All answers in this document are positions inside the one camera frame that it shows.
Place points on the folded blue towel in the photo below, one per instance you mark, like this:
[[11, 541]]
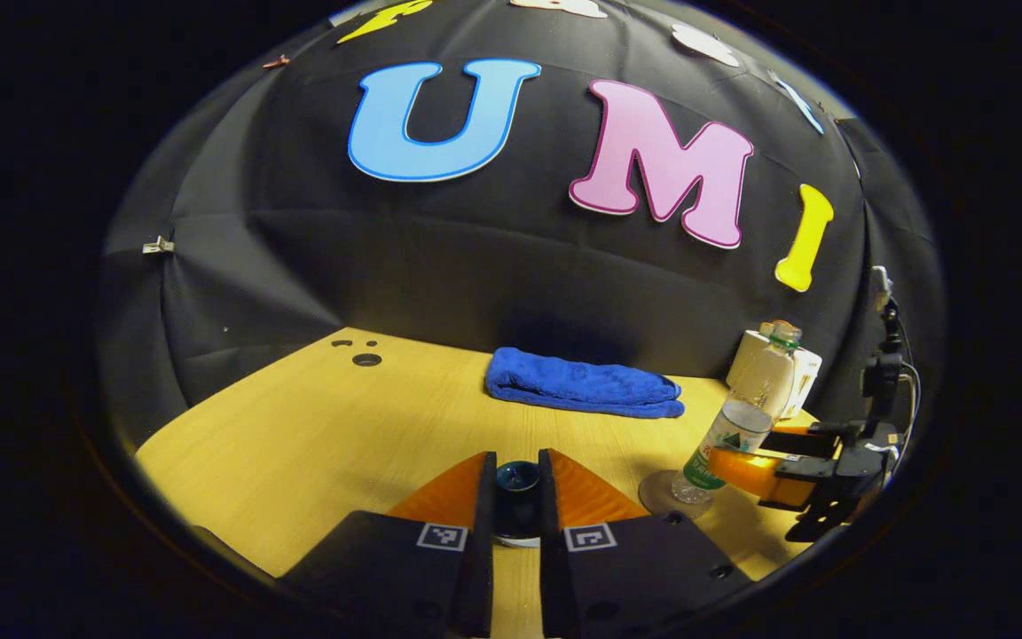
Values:
[[582, 383]]

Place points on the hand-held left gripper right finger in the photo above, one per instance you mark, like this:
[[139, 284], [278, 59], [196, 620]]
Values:
[[555, 550]]

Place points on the red clip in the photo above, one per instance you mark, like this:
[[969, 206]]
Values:
[[276, 62]]

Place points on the dark teal teacup lid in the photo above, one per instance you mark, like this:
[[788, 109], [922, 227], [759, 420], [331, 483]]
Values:
[[517, 484]]

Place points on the round brown coaster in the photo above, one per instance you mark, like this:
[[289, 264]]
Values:
[[657, 497]]

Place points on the white clip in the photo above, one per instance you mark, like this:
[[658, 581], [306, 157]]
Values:
[[158, 246]]

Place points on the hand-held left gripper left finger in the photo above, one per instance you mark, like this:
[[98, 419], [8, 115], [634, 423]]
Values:
[[480, 550]]

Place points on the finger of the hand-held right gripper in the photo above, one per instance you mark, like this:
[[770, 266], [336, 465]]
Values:
[[817, 438], [764, 479]]

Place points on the white toaster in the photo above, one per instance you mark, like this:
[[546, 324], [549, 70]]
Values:
[[808, 377]]

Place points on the clear plastic water bottle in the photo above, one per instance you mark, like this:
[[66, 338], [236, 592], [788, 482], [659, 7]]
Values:
[[746, 408]]

